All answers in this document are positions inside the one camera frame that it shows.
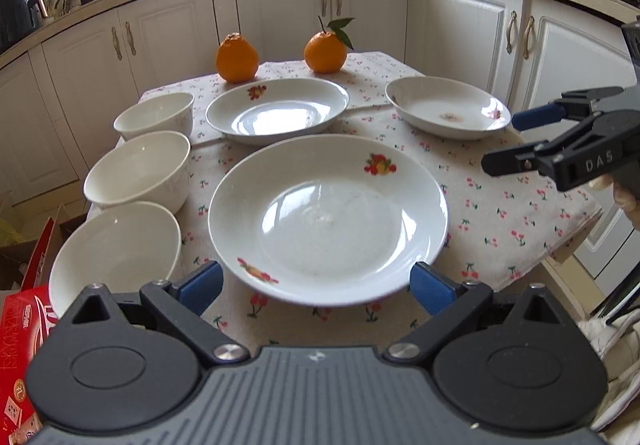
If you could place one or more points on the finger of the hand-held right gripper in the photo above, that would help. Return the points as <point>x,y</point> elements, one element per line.
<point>537,117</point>
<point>510,162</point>

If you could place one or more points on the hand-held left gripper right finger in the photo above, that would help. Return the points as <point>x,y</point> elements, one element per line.
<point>431,287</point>

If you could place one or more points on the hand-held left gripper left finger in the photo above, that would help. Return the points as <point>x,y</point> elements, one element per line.
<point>202,287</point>

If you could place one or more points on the small white floral plate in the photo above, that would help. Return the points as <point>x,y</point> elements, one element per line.
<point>445,107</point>

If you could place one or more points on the white ceramic bowl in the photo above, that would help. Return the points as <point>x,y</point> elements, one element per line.
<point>110,255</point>
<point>135,170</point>

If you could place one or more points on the large white fruit-print plate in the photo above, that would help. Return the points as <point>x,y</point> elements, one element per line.
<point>325,220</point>

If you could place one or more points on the medium white fruit-print plate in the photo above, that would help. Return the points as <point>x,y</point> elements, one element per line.
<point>280,117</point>

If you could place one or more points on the person's right hand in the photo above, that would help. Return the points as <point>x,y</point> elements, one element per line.
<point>629,209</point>

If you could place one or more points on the cherry-print tablecloth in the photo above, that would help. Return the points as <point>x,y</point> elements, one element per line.
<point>500,225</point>

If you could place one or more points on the wooden table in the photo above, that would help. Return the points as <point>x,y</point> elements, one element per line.
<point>575,245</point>

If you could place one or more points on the white kitchen cabinets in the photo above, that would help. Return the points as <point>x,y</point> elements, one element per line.
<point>450,25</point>

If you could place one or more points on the small white bowl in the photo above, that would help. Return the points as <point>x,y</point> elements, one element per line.
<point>155,117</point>

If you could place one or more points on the red gift box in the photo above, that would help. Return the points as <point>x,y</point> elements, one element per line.
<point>20,325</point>

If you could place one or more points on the person's white fleece clothing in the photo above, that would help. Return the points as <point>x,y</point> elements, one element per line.
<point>615,365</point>

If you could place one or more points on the orange with green leaf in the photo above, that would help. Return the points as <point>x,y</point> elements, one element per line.
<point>325,52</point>

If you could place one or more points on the orange without leaf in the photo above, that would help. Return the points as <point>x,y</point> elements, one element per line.
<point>236,60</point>

